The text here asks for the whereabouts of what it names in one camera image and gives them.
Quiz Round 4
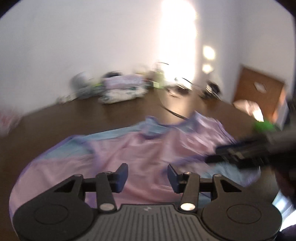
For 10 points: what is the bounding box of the green pump bottle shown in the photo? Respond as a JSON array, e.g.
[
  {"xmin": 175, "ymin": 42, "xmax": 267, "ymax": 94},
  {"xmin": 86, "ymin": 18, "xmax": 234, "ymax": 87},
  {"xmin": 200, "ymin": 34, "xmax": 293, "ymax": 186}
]
[{"xmin": 153, "ymin": 68, "xmax": 165, "ymax": 89}]

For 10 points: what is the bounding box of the pink and blue shirt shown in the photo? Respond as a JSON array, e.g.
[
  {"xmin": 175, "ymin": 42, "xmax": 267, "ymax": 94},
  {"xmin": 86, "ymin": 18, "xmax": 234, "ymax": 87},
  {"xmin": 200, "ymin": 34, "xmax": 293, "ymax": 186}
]
[{"xmin": 9, "ymin": 111, "xmax": 262, "ymax": 210}]

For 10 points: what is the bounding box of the pale crumpled bag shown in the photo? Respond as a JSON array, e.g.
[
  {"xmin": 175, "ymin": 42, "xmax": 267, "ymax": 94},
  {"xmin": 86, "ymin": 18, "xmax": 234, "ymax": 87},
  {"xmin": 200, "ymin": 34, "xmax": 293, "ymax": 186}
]
[{"xmin": 233, "ymin": 99, "xmax": 264, "ymax": 122}]

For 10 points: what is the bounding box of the green object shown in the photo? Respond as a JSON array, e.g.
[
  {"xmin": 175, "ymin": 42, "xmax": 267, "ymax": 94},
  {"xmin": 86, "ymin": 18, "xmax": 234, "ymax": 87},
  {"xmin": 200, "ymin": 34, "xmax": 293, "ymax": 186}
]
[{"xmin": 253, "ymin": 120, "xmax": 276, "ymax": 133}]

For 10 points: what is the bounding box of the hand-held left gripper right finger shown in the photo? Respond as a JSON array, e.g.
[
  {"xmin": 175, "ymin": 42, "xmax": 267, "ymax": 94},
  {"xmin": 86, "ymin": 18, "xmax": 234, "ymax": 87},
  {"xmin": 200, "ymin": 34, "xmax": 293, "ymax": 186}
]
[{"xmin": 168, "ymin": 164, "xmax": 243, "ymax": 212}]

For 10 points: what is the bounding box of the green white packet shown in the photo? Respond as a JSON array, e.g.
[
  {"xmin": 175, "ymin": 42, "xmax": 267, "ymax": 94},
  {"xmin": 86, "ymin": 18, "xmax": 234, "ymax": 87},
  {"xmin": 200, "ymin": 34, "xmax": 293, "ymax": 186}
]
[{"xmin": 80, "ymin": 83, "xmax": 104, "ymax": 99}]

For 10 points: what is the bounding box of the black phone stand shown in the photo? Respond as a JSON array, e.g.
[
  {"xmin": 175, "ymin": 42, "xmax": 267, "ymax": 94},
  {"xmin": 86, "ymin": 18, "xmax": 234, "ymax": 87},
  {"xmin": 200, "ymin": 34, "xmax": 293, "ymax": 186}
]
[{"xmin": 201, "ymin": 81, "xmax": 223, "ymax": 100}]

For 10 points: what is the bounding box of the thick white cable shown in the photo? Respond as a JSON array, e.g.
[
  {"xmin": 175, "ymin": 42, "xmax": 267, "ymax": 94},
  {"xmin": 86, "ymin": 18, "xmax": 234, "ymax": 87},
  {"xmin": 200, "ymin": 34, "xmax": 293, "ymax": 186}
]
[{"xmin": 159, "ymin": 91, "xmax": 193, "ymax": 121}]

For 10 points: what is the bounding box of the white robot speaker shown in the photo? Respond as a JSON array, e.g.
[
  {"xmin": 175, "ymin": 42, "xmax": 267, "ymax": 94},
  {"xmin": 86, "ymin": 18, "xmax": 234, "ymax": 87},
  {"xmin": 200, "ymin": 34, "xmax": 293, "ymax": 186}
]
[{"xmin": 70, "ymin": 71, "xmax": 91, "ymax": 91}]

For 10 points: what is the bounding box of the white teal flowered folded cloth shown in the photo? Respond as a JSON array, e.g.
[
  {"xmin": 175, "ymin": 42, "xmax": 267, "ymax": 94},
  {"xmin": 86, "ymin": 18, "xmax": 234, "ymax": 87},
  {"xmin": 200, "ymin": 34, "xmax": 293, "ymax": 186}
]
[{"xmin": 97, "ymin": 87, "xmax": 149, "ymax": 105}]

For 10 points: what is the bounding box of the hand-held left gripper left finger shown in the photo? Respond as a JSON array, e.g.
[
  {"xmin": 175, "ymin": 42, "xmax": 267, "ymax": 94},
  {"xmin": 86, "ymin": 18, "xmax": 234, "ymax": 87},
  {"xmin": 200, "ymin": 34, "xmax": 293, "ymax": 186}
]
[{"xmin": 53, "ymin": 163, "xmax": 129, "ymax": 212}]

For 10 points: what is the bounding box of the clear red printed plastic bag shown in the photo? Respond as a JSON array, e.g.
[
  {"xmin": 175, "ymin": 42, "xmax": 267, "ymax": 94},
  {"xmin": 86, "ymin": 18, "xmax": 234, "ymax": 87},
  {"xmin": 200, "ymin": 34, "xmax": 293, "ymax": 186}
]
[{"xmin": 0, "ymin": 109, "xmax": 22, "ymax": 136}]

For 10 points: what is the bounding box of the white power strip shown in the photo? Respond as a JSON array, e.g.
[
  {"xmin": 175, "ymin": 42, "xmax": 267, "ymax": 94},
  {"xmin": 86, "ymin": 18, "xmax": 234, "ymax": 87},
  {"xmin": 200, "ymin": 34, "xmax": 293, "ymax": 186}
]
[{"xmin": 56, "ymin": 93, "xmax": 78, "ymax": 103}]

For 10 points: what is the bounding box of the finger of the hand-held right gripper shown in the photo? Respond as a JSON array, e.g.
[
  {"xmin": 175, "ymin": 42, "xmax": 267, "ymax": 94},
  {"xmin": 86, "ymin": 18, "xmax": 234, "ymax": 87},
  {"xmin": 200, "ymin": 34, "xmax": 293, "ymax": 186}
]
[
  {"xmin": 205, "ymin": 154, "xmax": 263, "ymax": 169},
  {"xmin": 216, "ymin": 135, "xmax": 270, "ymax": 160}
]

